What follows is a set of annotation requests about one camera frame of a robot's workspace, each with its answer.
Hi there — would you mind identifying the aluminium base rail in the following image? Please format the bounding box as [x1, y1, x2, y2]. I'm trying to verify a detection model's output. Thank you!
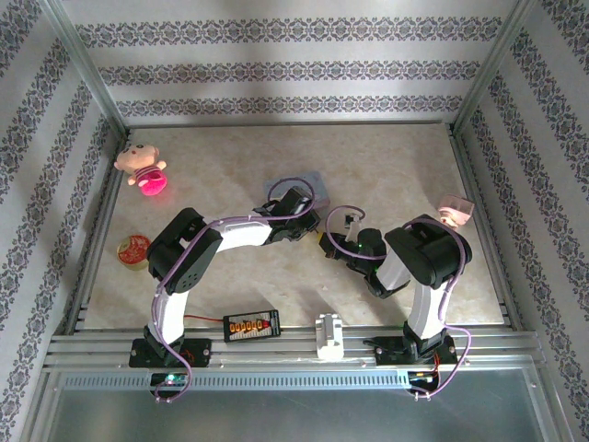
[43, 327, 544, 369]

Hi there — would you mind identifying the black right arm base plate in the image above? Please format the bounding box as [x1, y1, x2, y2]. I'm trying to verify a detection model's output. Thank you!
[375, 335, 459, 367]

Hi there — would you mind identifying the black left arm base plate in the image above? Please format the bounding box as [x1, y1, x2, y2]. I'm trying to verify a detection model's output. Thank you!
[128, 337, 213, 368]

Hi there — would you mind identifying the slotted grey cable duct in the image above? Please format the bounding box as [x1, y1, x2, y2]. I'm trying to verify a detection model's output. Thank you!
[62, 370, 413, 392]

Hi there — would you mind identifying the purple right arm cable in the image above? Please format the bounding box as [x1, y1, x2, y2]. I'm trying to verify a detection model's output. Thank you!
[325, 205, 473, 401]

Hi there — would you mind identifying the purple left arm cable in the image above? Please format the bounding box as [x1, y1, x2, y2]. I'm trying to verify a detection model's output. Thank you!
[146, 177, 321, 404]

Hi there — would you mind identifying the black power hub box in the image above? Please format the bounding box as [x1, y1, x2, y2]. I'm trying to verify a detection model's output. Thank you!
[223, 308, 282, 344]

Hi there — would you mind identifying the light blue cartoon card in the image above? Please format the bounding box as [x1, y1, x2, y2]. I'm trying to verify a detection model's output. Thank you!
[261, 169, 333, 209]

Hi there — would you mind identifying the white plastic bracket block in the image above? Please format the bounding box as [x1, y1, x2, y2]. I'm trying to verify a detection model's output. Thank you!
[314, 312, 345, 362]

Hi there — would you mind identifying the pink translucent cup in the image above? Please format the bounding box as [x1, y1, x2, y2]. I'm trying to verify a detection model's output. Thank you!
[436, 193, 475, 230]

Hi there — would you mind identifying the grey metal panel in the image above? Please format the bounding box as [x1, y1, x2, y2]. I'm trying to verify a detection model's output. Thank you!
[27, 389, 553, 442]

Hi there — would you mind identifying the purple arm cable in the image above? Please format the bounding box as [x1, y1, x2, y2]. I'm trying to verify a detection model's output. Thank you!
[146, 177, 321, 404]
[325, 205, 473, 401]

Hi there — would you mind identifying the aluminium back rail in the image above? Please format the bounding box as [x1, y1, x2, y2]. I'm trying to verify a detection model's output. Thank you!
[123, 119, 456, 129]

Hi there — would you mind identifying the red gold tape roll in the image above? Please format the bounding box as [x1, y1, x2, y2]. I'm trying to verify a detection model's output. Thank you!
[115, 234, 152, 273]

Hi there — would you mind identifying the pink plush doll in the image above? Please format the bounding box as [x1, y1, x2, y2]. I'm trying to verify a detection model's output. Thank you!
[113, 141, 169, 199]

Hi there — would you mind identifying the aluminium frame post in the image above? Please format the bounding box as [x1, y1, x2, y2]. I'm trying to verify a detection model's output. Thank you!
[39, 0, 133, 139]
[453, 0, 538, 134]

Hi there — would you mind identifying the aluminium side rail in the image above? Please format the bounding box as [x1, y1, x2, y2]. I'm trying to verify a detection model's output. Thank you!
[448, 122, 521, 331]
[64, 128, 134, 335]

